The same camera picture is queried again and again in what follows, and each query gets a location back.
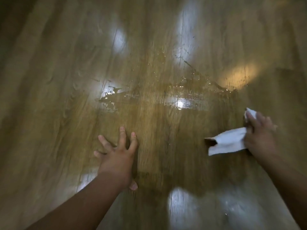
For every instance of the white towel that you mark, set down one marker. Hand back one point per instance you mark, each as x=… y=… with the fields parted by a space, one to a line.
x=230 y=141

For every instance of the person's right forearm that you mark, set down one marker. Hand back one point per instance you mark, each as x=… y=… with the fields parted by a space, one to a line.
x=287 y=184

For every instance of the person's left forearm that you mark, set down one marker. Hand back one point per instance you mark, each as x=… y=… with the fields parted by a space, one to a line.
x=79 y=206

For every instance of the person's right hand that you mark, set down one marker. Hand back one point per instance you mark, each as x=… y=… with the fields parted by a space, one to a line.
x=262 y=141

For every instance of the person's left hand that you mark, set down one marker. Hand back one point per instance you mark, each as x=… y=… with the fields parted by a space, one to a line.
x=117 y=165

